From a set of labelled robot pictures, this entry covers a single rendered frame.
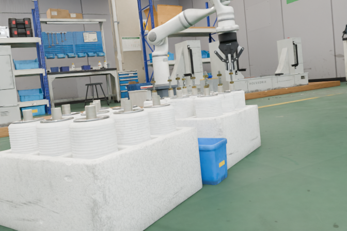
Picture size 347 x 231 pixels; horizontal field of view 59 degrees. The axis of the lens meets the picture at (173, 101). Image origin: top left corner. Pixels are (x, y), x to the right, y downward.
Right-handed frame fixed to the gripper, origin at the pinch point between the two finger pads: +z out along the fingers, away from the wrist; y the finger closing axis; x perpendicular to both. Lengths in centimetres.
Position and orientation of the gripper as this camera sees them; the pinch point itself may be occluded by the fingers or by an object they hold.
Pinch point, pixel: (230, 67)
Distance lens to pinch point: 133.5
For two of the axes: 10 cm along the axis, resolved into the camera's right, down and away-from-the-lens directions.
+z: 1.1, 9.9, 0.6
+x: -1.5, 0.8, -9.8
